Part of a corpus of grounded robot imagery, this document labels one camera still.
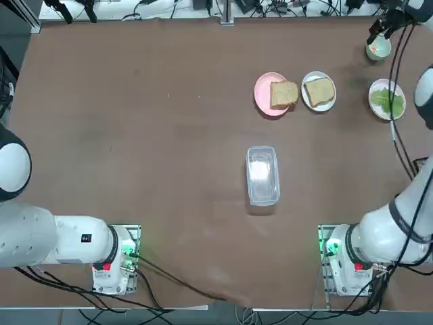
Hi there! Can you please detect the black stand leg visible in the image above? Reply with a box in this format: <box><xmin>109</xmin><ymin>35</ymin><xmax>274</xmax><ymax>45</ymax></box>
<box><xmin>79</xmin><ymin>0</ymin><xmax>99</xmax><ymax>23</ymax></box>
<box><xmin>45</xmin><ymin>0</ymin><xmax>74</xmax><ymax>24</ymax></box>

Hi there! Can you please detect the clear plastic container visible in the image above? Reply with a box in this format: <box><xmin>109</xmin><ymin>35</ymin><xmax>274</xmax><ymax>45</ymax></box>
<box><xmin>246</xmin><ymin>145</ymin><xmax>281</xmax><ymax>207</ymax></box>

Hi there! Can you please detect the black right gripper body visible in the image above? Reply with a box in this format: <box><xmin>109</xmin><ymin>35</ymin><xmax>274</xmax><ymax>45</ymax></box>
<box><xmin>382</xmin><ymin>8</ymin><xmax>415</xmax><ymax>26</ymax></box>

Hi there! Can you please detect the green lettuce leaf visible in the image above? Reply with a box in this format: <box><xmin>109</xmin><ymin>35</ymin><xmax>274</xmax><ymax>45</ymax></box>
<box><xmin>371</xmin><ymin>87</ymin><xmax>406</xmax><ymax>114</ymax></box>

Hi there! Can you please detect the black base cable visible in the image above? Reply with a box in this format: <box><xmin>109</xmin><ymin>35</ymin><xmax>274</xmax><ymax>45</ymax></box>
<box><xmin>133</xmin><ymin>252</ymin><xmax>237</xmax><ymax>304</ymax></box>

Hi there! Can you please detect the aluminium camera post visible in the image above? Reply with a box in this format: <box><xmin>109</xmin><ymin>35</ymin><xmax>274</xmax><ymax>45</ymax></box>
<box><xmin>219</xmin><ymin>0</ymin><xmax>235</xmax><ymax>26</ymax></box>

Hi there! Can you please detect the pink round plate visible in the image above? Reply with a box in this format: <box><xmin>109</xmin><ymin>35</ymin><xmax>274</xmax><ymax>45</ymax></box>
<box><xmin>254</xmin><ymin>72</ymin><xmax>292</xmax><ymax>118</ymax></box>

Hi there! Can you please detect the green bowl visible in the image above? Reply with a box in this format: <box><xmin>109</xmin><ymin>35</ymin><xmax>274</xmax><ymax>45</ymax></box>
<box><xmin>365</xmin><ymin>33</ymin><xmax>392</xmax><ymax>62</ymax></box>

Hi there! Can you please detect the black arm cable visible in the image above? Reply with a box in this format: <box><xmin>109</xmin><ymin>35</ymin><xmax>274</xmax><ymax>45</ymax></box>
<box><xmin>388</xmin><ymin>20</ymin><xmax>417</xmax><ymax>180</ymax></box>

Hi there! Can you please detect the aluminium rail bracket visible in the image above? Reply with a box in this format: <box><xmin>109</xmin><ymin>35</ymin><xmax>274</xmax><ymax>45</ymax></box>
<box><xmin>20</xmin><ymin>0</ymin><xmax>41</xmax><ymax>34</ymax></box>

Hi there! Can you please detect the brown bread slice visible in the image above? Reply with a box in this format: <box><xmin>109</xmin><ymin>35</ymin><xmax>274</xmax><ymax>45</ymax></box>
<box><xmin>270</xmin><ymin>80</ymin><xmax>299</xmax><ymax>110</ymax></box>
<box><xmin>304</xmin><ymin>77</ymin><xmax>336</xmax><ymax>108</ymax></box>

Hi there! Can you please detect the white round plate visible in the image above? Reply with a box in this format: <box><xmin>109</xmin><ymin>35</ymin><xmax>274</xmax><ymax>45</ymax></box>
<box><xmin>300</xmin><ymin>70</ymin><xmax>338</xmax><ymax>112</ymax></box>
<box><xmin>368</xmin><ymin>79</ymin><xmax>407</xmax><ymax>120</ymax></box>

